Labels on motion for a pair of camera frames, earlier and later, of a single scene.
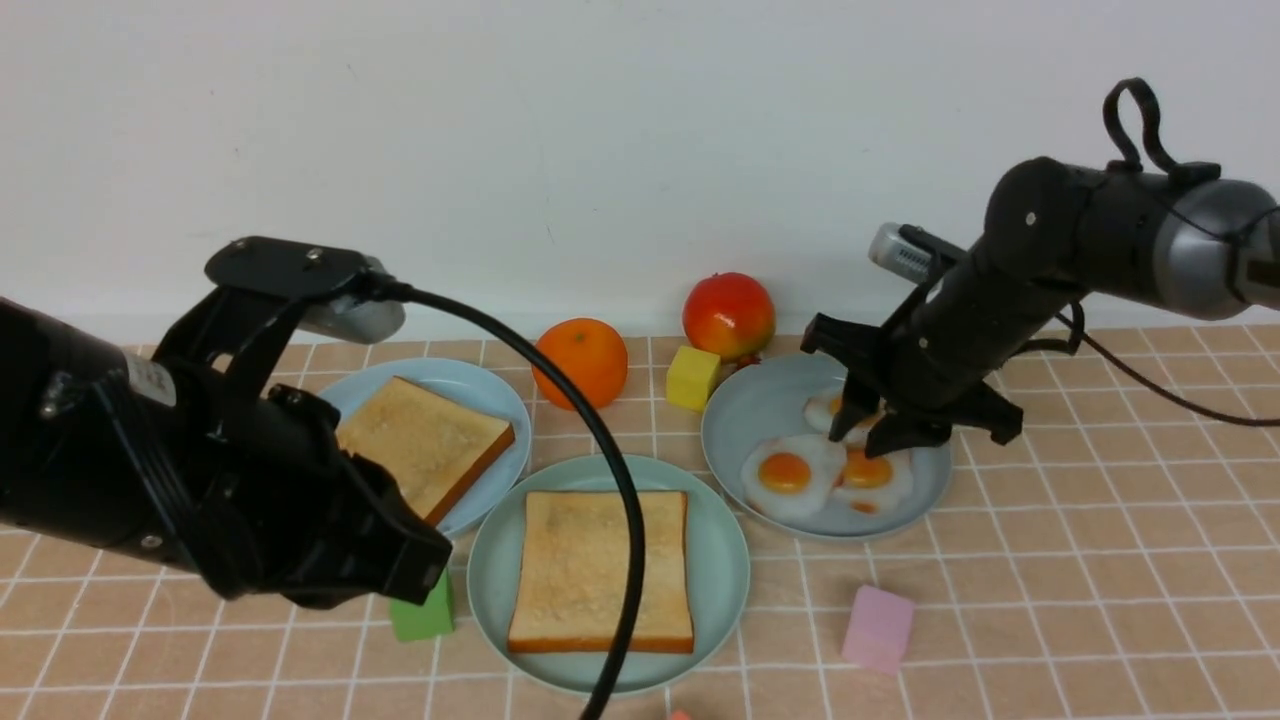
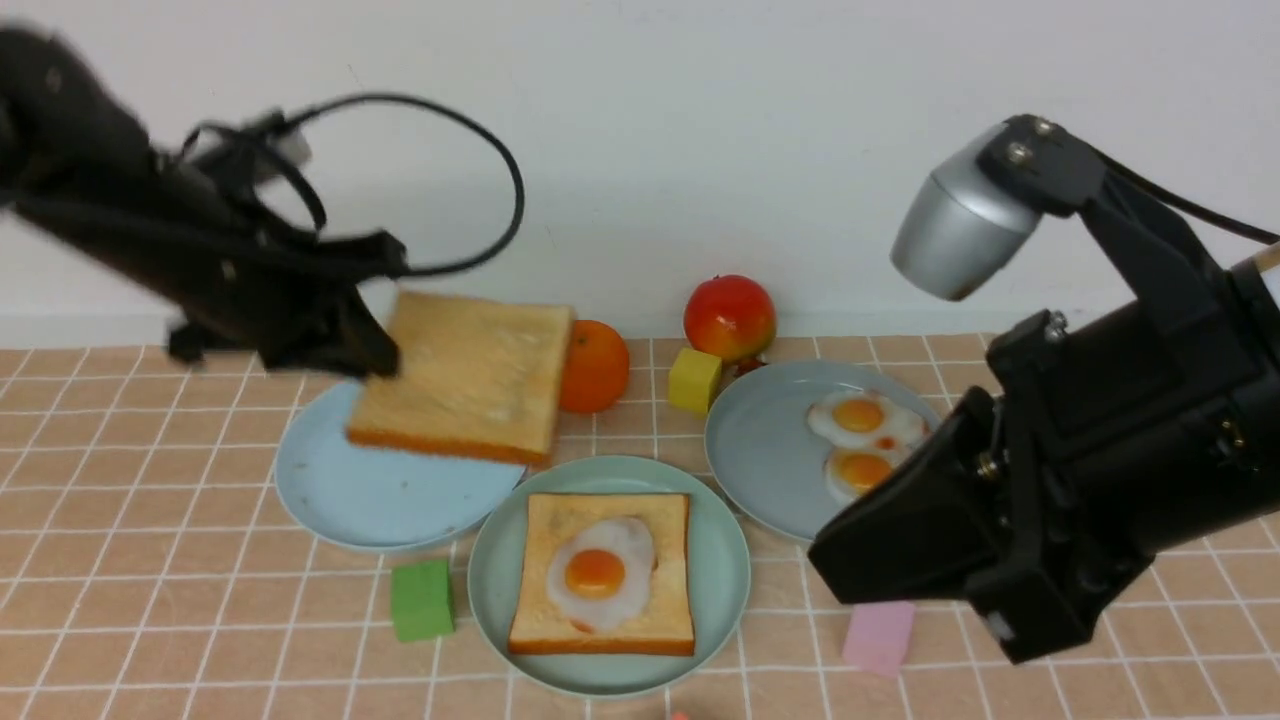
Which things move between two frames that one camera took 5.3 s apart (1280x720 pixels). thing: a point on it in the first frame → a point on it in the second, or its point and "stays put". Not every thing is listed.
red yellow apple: x=730 y=314 stays put
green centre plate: x=719 y=561 stays put
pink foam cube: x=879 y=629 stays put
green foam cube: x=433 y=619 stays put
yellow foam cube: x=691 y=377 stays put
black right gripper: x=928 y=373 → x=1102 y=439
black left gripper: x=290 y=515 → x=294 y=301
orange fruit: x=593 y=353 stays put
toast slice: x=574 y=573 stays put
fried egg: x=873 y=487 stays put
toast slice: x=434 y=448 → x=477 y=378
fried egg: x=791 y=477 → x=601 y=574
